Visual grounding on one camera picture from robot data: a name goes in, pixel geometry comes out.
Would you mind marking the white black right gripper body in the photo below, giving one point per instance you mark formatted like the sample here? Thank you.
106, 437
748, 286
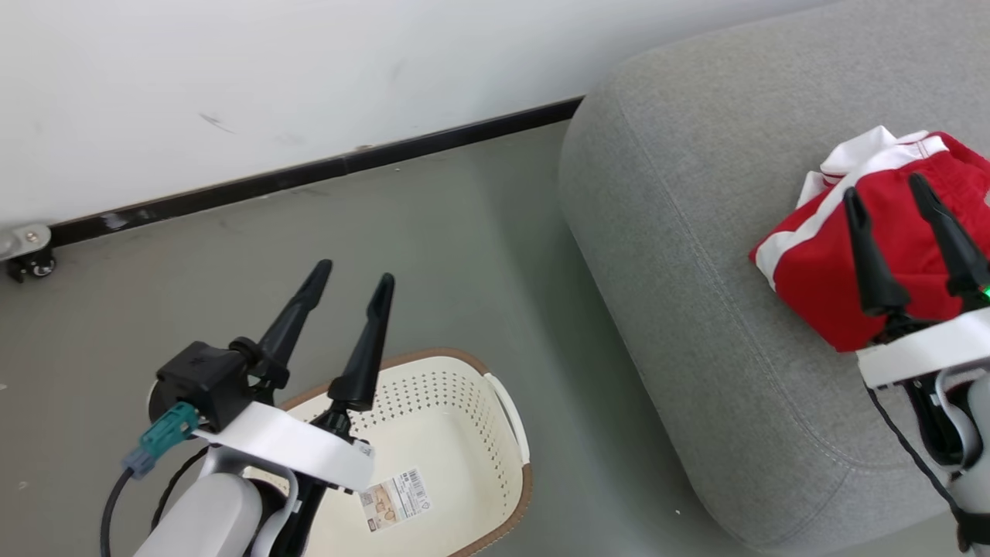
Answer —
928, 348

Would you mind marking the small black caster wheel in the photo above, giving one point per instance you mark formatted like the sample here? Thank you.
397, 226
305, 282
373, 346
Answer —
31, 267

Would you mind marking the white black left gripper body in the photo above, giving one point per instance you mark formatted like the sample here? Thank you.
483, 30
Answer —
294, 445

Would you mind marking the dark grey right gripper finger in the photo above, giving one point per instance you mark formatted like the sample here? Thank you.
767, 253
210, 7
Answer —
955, 247
878, 271

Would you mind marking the white garment with red trim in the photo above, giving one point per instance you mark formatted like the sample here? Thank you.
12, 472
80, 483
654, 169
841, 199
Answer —
866, 151

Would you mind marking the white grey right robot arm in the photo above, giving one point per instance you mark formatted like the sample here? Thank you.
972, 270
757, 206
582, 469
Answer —
978, 422

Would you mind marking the grey fabric sofa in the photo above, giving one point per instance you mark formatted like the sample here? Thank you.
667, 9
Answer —
696, 271

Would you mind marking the cream laundry basket brown rim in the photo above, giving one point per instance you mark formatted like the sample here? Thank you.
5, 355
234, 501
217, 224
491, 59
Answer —
448, 433

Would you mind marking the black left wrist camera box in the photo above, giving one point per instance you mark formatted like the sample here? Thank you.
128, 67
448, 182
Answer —
205, 379

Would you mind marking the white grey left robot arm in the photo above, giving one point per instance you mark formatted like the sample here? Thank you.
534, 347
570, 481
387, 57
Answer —
209, 518

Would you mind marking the grey metal stand leg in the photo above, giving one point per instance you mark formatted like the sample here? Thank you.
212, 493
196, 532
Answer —
19, 241

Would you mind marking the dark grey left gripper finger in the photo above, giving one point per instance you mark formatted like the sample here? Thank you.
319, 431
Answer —
290, 325
363, 363

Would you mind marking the printed barcode label sticker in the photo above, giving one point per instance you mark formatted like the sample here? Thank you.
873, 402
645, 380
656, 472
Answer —
394, 500

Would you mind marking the red garment with white stripe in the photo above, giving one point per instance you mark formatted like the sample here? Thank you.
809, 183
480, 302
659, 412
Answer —
820, 271

